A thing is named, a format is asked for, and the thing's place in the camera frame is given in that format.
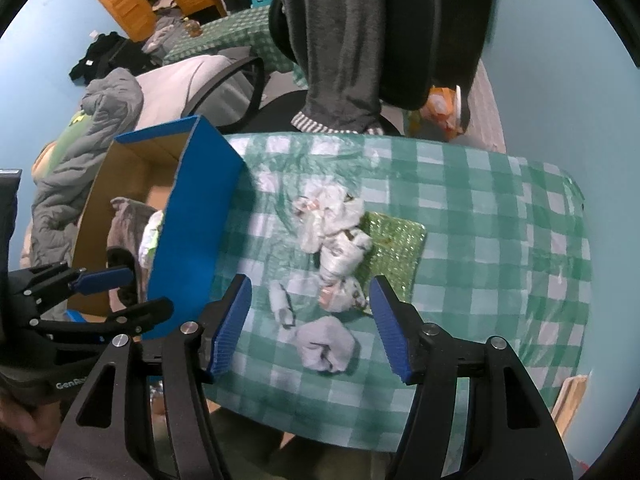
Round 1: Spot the green checkered tablecloth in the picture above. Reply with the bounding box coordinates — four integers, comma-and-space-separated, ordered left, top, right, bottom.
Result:
207, 132, 593, 453

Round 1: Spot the grey fleece cloth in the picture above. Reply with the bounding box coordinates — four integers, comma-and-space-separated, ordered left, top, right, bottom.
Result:
106, 196, 161, 311

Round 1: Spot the blue cardboard box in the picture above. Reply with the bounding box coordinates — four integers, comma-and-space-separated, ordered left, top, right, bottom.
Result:
65, 115, 246, 341

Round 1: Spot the white patterned cloth strip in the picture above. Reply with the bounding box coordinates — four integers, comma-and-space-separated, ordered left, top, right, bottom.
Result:
467, 60, 506, 153

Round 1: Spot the black hanging coat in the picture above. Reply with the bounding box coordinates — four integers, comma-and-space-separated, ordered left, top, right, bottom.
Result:
425, 0, 508, 111

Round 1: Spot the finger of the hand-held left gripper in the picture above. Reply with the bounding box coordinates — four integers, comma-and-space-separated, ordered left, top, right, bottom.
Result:
12, 262, 136, 311
30, 297, 174, 343

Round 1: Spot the orange snack bag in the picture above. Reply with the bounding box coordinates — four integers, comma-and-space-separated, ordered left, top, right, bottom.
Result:
417, 85, 471, 142

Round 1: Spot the light grey clothes pile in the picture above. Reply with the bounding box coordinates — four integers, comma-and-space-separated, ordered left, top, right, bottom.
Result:
142, 5, 188, 56

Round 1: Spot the small white sock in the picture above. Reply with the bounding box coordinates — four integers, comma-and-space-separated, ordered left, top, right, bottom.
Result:
269, 280, 297, 330

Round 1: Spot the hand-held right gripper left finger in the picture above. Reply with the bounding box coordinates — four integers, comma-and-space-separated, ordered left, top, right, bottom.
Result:
45, 274, 253, 480

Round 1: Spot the black office chair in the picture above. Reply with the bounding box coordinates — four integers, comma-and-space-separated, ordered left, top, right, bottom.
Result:
192, 0, 443, 136

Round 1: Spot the green sequined cloth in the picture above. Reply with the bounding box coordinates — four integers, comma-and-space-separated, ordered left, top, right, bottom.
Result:
360, 210, 428, 311

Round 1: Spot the black clothes pile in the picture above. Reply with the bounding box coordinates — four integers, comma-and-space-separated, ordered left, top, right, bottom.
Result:
69, 31, 161, 83

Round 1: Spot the green plush toy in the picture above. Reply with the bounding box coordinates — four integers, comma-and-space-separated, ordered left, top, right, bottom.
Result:
32, 112, 93, 176

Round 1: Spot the green checkered covered table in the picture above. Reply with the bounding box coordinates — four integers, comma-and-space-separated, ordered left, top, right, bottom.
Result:
162, 7, 306, 86

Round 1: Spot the person's left hand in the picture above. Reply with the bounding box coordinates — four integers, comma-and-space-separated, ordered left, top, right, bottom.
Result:
0, 392, 61, 448

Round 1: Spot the dark grey striped-cuff garment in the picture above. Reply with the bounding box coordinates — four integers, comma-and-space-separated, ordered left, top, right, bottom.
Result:
274, 0, 386, 136

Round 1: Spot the bed with grey sheet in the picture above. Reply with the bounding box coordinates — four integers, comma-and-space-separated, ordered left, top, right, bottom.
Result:
30, 55, 266, 261

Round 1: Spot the grey quilt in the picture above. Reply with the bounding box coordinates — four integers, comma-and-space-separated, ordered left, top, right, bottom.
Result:
30, 67, 146, 266

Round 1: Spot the grey sock ball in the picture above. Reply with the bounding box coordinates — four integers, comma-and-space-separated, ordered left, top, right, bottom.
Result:
295, 316, 357, 373

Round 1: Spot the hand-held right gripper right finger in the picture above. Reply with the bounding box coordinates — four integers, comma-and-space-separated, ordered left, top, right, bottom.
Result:
369, 275, 573, 480

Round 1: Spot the white patterned cloth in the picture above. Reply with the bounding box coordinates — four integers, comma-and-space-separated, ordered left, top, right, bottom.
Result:
292, 182, 375, 313

